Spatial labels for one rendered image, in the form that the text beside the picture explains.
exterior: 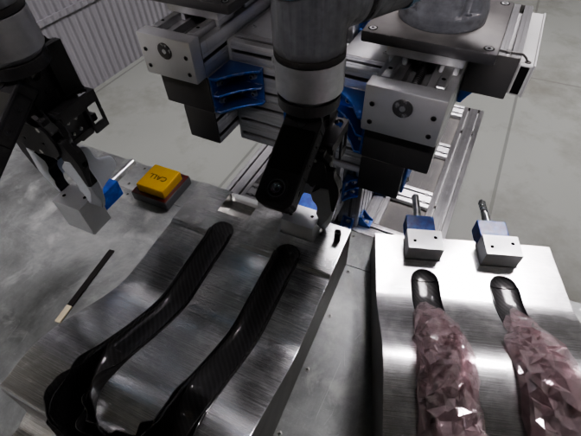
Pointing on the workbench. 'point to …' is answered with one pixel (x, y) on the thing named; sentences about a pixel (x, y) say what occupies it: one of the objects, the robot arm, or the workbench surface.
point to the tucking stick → (84, 286)
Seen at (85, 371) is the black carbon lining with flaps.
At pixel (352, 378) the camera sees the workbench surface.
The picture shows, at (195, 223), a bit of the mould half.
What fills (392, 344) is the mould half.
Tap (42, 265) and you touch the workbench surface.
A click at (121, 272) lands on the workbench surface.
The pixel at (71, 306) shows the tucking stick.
